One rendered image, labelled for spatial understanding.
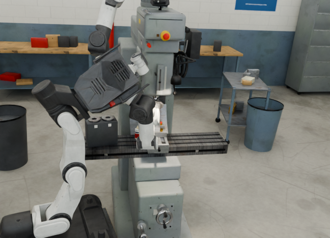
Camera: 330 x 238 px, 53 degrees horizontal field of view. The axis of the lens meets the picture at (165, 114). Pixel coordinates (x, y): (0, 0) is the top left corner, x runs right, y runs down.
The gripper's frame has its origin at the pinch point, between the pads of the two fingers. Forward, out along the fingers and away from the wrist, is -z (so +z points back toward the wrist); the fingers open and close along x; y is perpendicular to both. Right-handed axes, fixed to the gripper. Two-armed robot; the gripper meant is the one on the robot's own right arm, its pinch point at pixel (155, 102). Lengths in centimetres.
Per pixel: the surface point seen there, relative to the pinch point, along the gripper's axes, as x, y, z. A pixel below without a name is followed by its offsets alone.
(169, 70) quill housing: -9.2, -27.2, 6.9
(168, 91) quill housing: -9.4, -11.9, 6.6
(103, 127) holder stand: 34.5, 16.4, 16.7
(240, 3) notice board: -98, -54, -471
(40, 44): 240, 25, -304
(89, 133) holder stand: 44, 20, 22
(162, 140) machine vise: -7.9, 24.6, 11.6
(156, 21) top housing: -1, -61, 23
